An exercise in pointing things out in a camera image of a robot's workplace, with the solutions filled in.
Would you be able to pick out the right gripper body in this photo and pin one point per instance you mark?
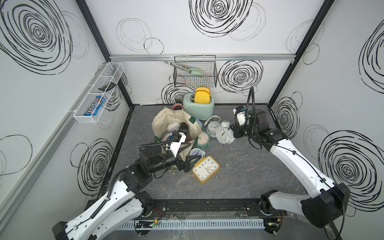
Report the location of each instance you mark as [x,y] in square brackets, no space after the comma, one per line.
[244,130]

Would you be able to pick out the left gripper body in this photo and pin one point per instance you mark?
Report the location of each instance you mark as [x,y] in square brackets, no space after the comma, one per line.
[167,160]

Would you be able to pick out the silver twin bell clock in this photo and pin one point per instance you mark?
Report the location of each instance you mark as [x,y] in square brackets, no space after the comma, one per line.
[224,133]

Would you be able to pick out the cream canvas tote bag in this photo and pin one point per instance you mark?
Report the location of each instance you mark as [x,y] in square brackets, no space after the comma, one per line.
[168,121]

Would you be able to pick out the white twin bell clock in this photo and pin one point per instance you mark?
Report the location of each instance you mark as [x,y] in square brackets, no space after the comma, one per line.
[212,127]

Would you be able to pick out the yellow rectangular clock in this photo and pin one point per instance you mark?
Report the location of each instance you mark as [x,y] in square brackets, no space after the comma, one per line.
[205,169]

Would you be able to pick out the green round pastel clock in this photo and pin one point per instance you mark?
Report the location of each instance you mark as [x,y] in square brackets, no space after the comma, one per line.
[203,140]

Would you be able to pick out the blue round beige clock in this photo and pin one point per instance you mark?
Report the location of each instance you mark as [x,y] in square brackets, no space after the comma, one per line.
[169,137]

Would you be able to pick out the white square clock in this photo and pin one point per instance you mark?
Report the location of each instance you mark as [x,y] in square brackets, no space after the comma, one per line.
[173,127]

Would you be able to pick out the black twin bell clock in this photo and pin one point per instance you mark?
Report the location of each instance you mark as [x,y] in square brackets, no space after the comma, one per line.
[184,128]

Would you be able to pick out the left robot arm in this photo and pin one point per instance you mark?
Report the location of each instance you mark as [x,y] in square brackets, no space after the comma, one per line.
[126,200]

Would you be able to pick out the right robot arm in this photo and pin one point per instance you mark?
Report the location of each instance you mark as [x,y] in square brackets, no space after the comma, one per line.
[324,201]

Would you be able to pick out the white purple face clock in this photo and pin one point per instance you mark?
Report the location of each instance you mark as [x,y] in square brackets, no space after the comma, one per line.
[197,152]

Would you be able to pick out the light blue clock back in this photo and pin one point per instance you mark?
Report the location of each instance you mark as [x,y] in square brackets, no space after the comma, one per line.
[200,123]

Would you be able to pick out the mint green toaster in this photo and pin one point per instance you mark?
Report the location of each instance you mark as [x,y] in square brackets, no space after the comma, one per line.
[197,110]

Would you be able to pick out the pink cup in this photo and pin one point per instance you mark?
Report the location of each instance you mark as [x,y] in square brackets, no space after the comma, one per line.
[177,107]

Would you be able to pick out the yellow toast slice front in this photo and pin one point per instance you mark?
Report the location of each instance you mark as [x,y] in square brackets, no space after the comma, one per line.
[202,97]

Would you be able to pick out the yellow toast slice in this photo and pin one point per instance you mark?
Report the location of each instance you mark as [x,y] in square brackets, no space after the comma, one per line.
[202,97]
[203,89]

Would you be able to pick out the yellow toast slice back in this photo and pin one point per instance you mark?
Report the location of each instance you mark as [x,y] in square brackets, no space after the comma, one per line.
[203,89]

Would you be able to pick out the blue candy packet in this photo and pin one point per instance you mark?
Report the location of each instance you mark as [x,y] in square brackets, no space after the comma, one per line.
[95,106]

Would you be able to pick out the mint green tongs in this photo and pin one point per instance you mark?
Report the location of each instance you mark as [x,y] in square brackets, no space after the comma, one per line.
[193,71]

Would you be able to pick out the black remote control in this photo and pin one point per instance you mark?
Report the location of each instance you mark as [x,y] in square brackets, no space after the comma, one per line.
[107,87]

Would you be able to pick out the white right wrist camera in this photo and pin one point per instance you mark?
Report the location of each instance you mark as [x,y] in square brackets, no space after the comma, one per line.
[240,116]

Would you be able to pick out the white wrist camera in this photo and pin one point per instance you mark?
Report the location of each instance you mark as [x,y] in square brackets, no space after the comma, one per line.
[176,144]
[240,116]

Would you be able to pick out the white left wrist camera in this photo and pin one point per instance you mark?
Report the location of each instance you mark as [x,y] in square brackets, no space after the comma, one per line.
[176,144]

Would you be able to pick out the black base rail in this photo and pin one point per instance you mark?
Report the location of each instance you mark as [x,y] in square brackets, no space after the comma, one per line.
[249,207]

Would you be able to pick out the black wire basket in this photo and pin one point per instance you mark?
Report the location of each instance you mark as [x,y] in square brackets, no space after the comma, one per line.
[206,63]

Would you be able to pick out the white wire shelf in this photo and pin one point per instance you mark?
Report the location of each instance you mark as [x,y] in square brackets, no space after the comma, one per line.
[110,72]

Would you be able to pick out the grey slotted cable duct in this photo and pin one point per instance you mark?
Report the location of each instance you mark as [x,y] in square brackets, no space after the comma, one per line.
[217,224]

